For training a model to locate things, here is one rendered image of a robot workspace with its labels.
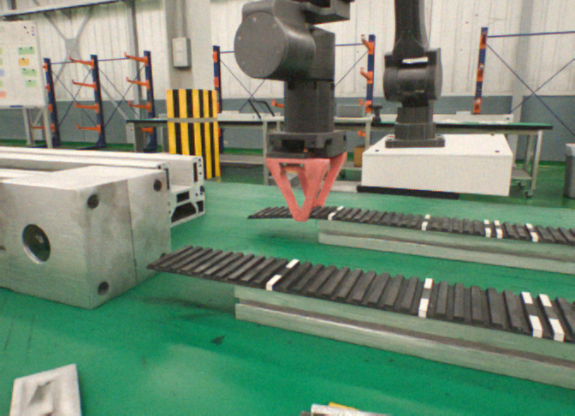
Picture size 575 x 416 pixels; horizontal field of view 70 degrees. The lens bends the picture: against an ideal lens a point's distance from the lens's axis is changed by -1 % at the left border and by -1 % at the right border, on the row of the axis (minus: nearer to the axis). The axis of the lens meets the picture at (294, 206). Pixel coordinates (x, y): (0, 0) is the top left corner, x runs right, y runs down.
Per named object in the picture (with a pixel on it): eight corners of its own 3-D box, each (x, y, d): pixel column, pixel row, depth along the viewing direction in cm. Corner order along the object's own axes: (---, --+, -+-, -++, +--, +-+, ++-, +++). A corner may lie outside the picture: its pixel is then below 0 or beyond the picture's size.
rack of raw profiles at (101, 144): (27, 149, 1005) (14, 54, 954) (60, 145, 1086) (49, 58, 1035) (130, 154, 881) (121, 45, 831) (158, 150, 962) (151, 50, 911)
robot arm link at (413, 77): (433, 111, 86) (407, 111, 89) (435, 60, 83) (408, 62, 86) (423, 115, 79) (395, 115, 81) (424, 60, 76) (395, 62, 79)
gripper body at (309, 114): (263, 151, 44) (263, 79, 42) (298, 143, 53) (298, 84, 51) (322, 153, 42) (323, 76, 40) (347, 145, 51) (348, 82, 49)
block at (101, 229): (188, 258, 43) (182, 166, 40) (91, 311, 31) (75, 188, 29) (121, 247, 46) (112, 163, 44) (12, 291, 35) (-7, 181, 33)
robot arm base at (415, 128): (442, 140, 90) (387, 142, 94) (444, 103, 88) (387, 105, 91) (445, 147, 82) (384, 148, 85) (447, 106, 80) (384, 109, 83)
